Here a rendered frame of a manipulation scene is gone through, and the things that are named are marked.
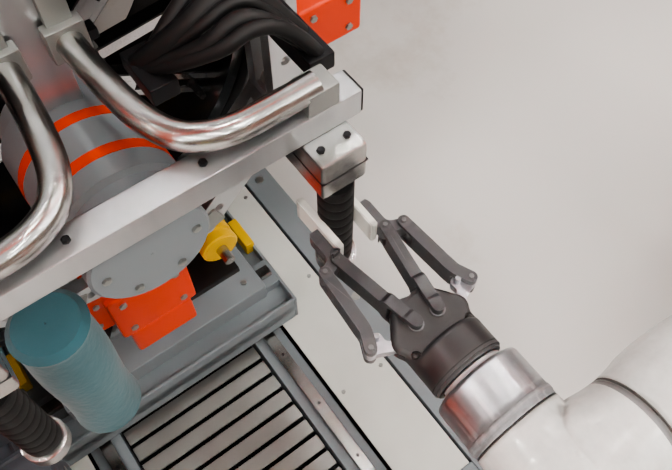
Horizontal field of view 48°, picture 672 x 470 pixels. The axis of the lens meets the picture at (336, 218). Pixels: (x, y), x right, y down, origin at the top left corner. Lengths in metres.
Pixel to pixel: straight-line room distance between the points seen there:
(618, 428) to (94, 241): 0.43
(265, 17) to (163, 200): 0.17
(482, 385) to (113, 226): 0.32
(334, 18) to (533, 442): 0.51
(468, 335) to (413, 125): 1.26
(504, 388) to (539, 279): 1.07
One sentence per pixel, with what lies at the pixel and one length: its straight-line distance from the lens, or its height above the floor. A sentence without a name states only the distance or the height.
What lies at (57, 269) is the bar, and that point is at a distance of 0.60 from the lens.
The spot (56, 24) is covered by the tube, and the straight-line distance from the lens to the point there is 0.69.
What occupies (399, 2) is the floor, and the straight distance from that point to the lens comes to 2.18.
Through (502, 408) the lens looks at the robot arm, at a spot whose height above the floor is 0.87.
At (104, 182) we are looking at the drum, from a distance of 0.70.
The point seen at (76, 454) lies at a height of 0.12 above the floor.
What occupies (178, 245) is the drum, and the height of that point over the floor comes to 0.84.
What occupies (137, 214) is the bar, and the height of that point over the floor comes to 0.98.
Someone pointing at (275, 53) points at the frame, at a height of 0.85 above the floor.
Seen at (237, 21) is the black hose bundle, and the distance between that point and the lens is 0.63.
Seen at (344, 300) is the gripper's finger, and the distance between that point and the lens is 0.70.
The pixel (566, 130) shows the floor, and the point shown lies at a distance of 1.96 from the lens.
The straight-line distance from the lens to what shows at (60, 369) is 0.86.
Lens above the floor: 1.47
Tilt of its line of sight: 59 degrees down
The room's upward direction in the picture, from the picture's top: straight up
